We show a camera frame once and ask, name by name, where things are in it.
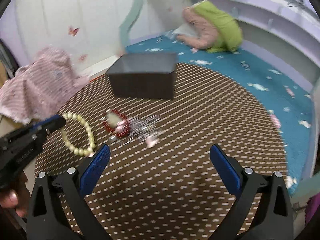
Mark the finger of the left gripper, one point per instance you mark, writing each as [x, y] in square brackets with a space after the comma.
[52, 124]

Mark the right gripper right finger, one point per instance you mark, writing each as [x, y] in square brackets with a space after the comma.
[273, 218]

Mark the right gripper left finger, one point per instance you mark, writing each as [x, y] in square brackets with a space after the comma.
[46, 217]

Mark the white jade pendant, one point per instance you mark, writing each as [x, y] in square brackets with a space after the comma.
[113, 119]

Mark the left hand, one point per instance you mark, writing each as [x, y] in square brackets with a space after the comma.
[18, 197]

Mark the pink patterned cloth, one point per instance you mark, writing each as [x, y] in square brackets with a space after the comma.
[40, 89]

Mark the pink small charm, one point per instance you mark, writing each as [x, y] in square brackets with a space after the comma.
[151, 141]

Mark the dark metal tin box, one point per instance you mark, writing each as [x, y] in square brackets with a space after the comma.
[144, 75]

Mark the brown polka dot tablecloth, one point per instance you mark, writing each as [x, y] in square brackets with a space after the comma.
[172, 190]

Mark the teal candy print mattress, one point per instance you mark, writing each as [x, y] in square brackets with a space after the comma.
[289, 105]

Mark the teal bed headboard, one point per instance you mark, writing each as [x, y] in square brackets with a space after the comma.
[130, 19]

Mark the white pillow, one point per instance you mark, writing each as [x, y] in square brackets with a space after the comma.
[186, 30]

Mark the pink quilted jacket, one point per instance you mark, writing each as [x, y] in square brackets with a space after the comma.
[207, 34]

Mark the green jacket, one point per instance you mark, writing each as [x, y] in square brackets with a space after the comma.
[229, 33]

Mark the lavender wall shelf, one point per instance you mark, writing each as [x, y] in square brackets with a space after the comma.
[283, 33]

